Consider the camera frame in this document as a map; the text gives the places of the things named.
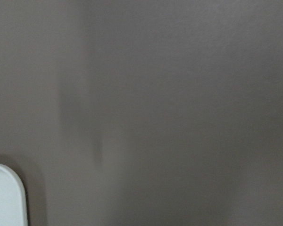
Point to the cream rabbit tray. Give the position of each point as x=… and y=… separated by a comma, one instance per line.
x=13, y=209

